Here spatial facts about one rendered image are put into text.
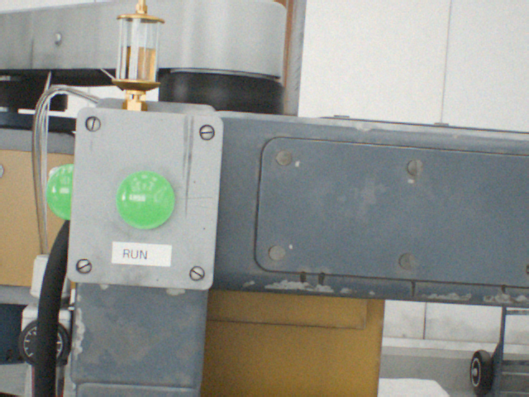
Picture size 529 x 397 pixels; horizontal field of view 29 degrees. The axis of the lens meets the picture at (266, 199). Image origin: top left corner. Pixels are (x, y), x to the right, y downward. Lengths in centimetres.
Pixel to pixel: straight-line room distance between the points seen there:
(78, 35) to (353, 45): 507
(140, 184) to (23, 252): 46
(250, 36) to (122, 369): 25
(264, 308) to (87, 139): 34
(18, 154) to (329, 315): 33
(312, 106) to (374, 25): 58
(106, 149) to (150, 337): 12
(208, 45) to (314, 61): 512
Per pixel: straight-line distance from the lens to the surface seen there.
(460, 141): 60
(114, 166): 53
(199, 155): 52
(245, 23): 70
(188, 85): 69
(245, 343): 88
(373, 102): 585
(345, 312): 84
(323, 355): 89
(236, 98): 69
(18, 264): 97
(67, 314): 79
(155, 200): 51
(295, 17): 108
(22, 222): 96
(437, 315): 601
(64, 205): 54
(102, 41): 78
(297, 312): 83
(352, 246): 59
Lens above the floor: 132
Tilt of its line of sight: 3 degrees down
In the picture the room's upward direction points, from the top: 4 degrees clockwise
